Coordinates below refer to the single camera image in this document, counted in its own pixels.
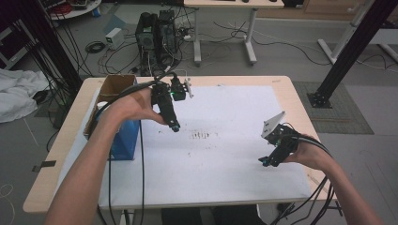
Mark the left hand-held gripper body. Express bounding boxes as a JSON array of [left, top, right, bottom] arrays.
[[150, 74, 195, 108]]

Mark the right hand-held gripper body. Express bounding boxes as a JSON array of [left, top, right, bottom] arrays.
[[260, 110, 301, 155]]

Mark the blue cardboard box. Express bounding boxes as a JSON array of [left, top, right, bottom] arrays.
[[83, 73, 142, 161]]

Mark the person's right hand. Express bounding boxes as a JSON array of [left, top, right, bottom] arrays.
[[283, 134, 333, 172]]

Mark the person's left hand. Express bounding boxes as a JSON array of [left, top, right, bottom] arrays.
[[104, 87, 167, 127]]

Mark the white table mat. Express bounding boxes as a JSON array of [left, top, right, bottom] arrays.
[[55, 84, 314, 210]]

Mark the black computer tower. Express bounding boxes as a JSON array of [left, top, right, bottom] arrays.
[[157, 9, 178, 65], [134, 11, 160, 77]]

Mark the grey floor mat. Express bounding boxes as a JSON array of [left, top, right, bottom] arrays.
[[293, 81, 375, 136]]

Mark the small white box device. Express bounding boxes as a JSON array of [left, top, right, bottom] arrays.
[[104, 27, 125, 51]]

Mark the white-legged wooden desk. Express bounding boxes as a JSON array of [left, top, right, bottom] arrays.
[[183, 0, 285, 68]]

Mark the white metal stand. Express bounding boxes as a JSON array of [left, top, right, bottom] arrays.
[[316, 0, 398, 66]]

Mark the round white table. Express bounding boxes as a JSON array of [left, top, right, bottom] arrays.
[[46, 0, 103, 22]]

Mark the black tape strip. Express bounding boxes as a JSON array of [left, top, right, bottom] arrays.
[[31, 159, 57, 173]]

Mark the crumpled white cloth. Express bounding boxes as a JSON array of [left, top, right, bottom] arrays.
[[0, 67, 51, 125]]

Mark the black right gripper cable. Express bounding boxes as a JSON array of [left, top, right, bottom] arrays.
[[269, 124, 336, 225]]

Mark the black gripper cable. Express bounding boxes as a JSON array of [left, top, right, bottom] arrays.
[[269, 124, 336, 225], [95, 70, 178, 225]]

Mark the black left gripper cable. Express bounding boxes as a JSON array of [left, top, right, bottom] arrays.
[[95, 70, 178, 225]]

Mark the coiled black cable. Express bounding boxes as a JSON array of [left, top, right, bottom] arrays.
[[84, 40, 107, 54]]

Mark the black floor cable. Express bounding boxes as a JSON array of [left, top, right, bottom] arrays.
[[212, 20, 332, 68]]

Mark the black metal frame post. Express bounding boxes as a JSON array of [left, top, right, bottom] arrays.
[[306, 0, 398, 110], [6, 0, 84, 93]]

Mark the thin white floor cable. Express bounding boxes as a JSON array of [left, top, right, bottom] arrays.
[[0, 183, 17, 225]]

